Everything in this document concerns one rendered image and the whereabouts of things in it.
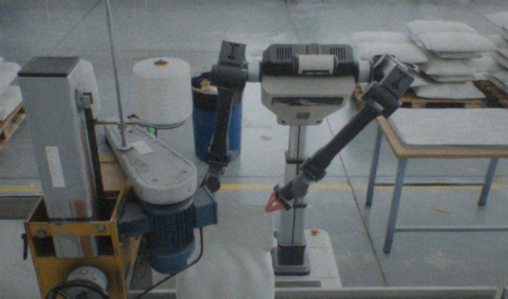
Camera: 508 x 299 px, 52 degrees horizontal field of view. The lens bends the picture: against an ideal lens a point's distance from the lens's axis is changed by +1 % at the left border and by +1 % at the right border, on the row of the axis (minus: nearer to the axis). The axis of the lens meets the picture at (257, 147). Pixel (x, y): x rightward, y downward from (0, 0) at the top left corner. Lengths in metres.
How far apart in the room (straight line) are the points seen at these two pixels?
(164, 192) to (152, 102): 0.25
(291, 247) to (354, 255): 0.76
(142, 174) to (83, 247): 0.25
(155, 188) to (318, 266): 1.65
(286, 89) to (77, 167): 1.01
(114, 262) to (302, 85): 1.04
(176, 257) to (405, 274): 2.05
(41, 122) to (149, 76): 0.31
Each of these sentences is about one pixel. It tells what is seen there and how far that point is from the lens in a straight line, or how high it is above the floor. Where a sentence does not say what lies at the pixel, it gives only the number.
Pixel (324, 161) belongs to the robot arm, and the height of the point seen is 1.29.
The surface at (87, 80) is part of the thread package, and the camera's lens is 1.55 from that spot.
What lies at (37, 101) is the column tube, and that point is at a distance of 1.33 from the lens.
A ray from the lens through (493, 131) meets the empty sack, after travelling 3.47.
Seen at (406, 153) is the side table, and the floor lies 0.75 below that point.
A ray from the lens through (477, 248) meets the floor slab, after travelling 3.75.
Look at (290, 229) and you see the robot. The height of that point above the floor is 0.53.
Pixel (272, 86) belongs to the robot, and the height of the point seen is 1.40.
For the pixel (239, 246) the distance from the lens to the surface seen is 2.06.
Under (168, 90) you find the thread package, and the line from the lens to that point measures 1.47.
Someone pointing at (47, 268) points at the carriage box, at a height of 1.18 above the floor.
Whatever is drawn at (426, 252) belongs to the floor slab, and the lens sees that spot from 3.60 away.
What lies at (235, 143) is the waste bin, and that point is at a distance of 4.27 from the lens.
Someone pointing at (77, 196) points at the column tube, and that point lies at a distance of 1.44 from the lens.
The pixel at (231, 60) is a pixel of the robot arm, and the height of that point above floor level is 1.68.
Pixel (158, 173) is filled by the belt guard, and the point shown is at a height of 1.42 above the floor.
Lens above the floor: 2.20
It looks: 29 degrees down
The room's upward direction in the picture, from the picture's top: 1 degrees clockwise
